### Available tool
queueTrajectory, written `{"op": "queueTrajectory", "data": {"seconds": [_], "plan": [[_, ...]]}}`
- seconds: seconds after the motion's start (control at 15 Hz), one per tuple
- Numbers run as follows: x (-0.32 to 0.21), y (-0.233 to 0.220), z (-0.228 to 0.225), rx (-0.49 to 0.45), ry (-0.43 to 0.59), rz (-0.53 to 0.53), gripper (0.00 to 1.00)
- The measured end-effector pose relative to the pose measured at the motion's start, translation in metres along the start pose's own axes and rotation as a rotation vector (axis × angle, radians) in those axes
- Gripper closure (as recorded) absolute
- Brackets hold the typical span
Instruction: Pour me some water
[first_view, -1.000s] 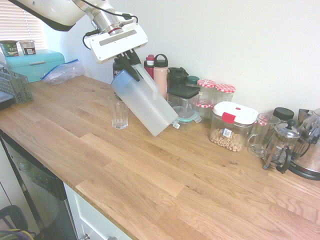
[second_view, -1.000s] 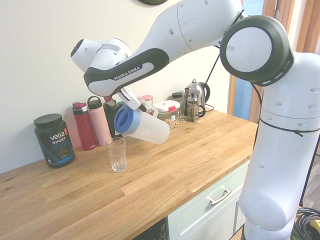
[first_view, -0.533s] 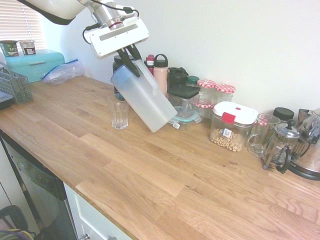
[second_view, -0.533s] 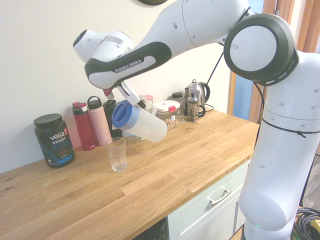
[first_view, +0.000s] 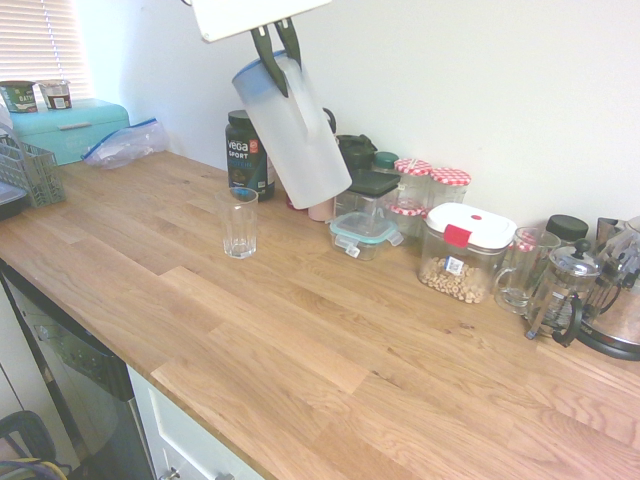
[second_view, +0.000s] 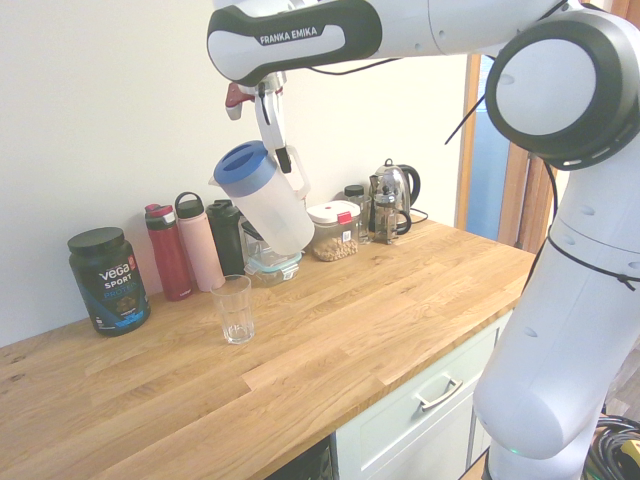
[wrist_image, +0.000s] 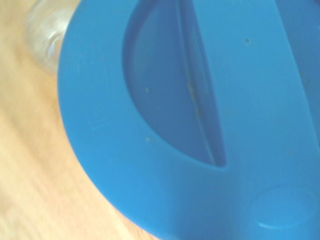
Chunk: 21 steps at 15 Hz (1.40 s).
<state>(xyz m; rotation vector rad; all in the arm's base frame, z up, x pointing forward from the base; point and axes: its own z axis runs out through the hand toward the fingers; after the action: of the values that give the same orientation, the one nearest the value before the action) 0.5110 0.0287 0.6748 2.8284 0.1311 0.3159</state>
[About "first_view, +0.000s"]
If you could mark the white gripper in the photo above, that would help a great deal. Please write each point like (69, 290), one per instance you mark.
(240, 15)

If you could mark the translucent pitcher with blue lid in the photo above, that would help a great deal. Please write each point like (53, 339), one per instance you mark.
(305, 160)

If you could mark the red water bottle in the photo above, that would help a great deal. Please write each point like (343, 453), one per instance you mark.
(292, 204)

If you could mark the pink water bottle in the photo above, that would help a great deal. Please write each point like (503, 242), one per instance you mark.
(320, 212)

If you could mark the black Vega protein tub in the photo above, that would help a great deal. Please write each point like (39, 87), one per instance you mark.
(242, 150)

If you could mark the jar with green lid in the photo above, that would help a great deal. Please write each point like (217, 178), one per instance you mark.
(385, 161)

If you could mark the square container with black lid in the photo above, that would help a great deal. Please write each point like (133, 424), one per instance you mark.
(372, 182)

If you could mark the tall jar red gingham lid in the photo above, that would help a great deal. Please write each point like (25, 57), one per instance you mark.
(412, 167)
(450, 177)

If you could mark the clear faceted drinking glass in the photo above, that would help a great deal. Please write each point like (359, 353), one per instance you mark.
(237, 225)

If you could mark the clear zip bag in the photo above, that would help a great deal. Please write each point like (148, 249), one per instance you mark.
(125, 147)

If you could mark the glass container with teal lid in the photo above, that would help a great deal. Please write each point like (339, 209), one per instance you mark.
(365, 235)

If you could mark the small jar red gingham lid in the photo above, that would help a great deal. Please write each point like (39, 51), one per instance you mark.
(407, 209)
(525, 246)

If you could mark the teal bread box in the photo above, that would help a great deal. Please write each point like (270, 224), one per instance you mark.
(65, 130)

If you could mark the white window blind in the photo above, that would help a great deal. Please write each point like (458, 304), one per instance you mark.
(35, 40)

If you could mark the cereal container with white lid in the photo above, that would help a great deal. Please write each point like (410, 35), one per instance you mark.
(470, 225)

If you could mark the green oatmeal cup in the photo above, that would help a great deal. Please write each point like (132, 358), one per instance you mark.
(20, 100)

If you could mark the grey dish rack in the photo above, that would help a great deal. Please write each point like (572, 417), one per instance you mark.
(35, 175)

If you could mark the black tray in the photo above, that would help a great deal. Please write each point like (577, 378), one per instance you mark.
(10, 205)

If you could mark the clear glass mug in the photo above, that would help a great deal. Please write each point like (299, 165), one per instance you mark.
(520, 280)

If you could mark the jar with black lid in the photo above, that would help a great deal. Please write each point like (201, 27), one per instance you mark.
(566, 226)

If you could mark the glass French press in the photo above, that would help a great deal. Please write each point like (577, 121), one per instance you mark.
(565, 290)

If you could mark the stainless steel dishwasher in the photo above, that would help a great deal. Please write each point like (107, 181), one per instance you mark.
(85, 380)

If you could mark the white cabinet drawer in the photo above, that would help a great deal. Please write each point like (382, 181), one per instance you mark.
(175, 435)

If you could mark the stainless steel kettle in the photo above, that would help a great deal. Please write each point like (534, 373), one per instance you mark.
(620, 320)

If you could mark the metal drawer knob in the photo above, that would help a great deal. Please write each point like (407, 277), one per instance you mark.
(173, 473)

